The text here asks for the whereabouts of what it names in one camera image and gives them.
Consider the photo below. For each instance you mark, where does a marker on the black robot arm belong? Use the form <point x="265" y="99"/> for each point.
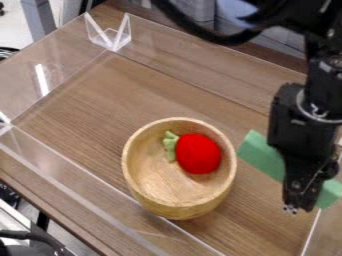
<point x="306" y="109"/>

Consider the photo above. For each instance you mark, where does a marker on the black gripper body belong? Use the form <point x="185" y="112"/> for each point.
<point x="303" y="141"/>

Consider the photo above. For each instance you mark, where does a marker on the grey table leg post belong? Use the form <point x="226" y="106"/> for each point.
<point x="39" y="17"/>

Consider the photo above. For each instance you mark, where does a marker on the red plush ball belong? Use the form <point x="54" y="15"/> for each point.
<point x="198" y="154"/>

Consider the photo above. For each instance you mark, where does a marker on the brown wooden bowl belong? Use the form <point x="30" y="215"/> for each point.
<point x="169" y="191"/>

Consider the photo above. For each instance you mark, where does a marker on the small light green stick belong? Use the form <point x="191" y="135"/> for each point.
<point x="170" y="142"/>

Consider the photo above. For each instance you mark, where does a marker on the green rectangular block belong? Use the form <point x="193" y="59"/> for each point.
<point x="263" y="157"/>

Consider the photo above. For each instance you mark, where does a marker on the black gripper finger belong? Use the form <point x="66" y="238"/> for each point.
<point x="302" y="182"/>
<point x="328" y="186"/>

